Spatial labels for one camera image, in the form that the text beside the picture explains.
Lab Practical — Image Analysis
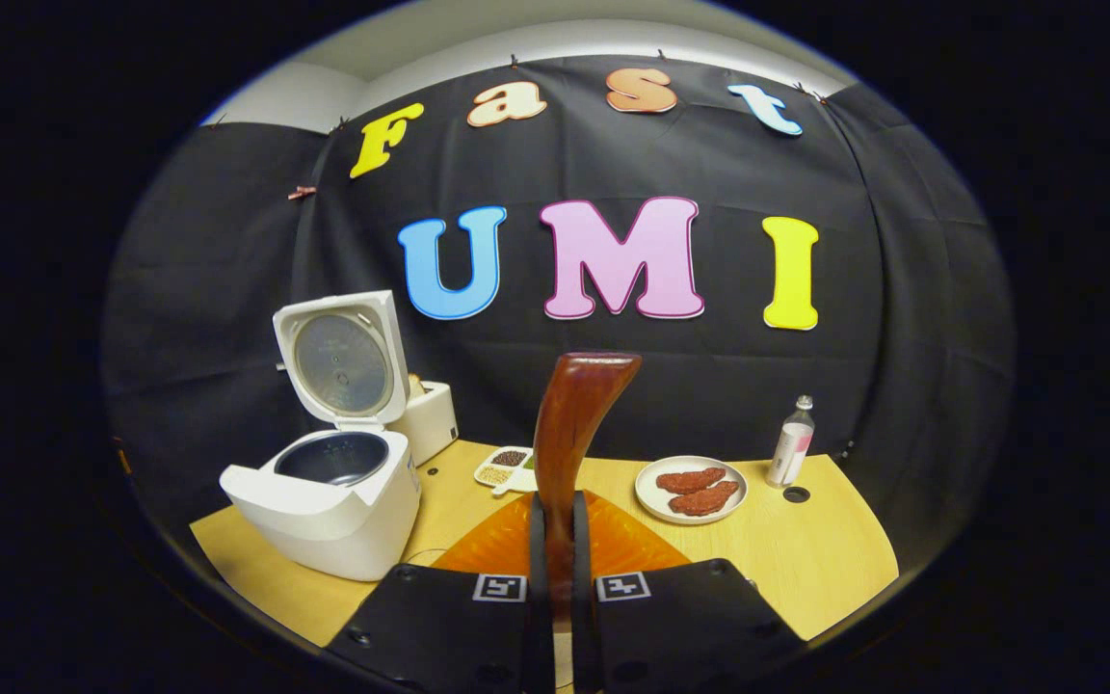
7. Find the black backdrop cloth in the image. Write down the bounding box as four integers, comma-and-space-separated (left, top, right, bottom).
102, 53, 1014, 579

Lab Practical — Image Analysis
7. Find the brown wooden spoon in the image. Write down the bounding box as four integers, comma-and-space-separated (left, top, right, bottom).
533, 352, 644, 637

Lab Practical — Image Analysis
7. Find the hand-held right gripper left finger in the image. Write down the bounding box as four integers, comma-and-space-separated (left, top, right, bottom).
324, 492, 556, 694

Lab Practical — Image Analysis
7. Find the small pink label bottle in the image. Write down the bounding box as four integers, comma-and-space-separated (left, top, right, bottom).
765, 394, 816, 488

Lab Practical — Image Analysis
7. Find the red meat piece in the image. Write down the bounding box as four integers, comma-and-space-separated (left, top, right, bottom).
655, 467, 727, 495
668, 480, 741, 517

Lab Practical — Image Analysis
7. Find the white round plate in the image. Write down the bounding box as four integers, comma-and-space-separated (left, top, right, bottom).
634, 455, 750, 526

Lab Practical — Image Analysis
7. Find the white rice cooker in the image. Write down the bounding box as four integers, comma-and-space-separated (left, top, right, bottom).
220, 290, 421, 582

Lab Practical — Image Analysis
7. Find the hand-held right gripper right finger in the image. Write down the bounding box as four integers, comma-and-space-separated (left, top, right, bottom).
570, 490, 806, 694

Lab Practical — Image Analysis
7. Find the white toaster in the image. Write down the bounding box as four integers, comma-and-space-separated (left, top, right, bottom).
386, 379, 460, 468

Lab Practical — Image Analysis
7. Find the divided dish of grains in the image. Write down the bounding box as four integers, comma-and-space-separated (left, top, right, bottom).
474, 445, 539, 494

